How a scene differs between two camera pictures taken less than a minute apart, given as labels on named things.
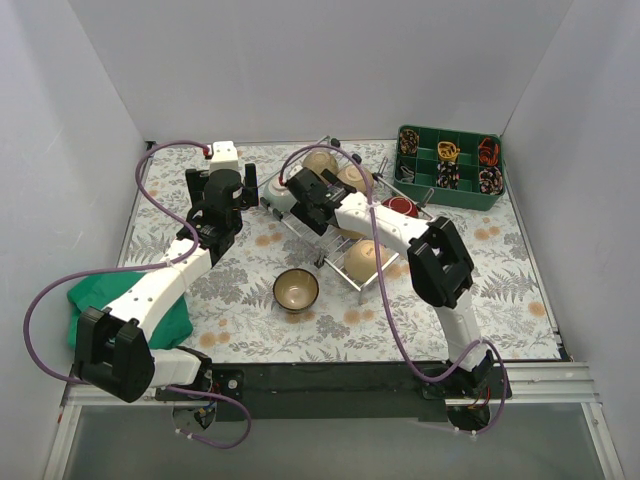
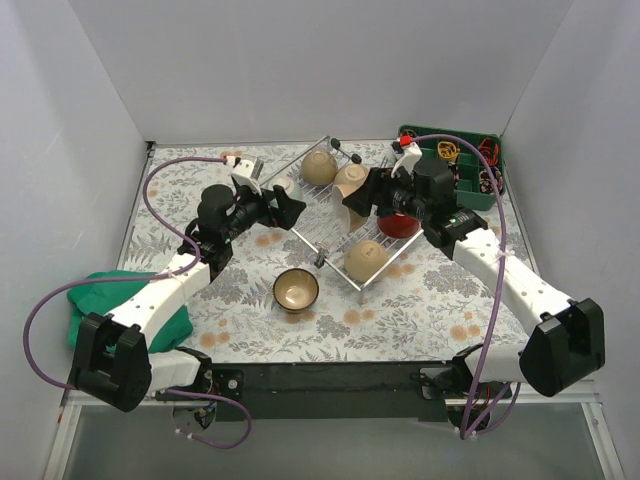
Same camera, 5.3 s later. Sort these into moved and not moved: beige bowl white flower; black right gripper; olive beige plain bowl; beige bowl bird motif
Moved: black right gripper
Not moved: olive beige plain bowl; beige bowl white flower; beige bowl bird motif
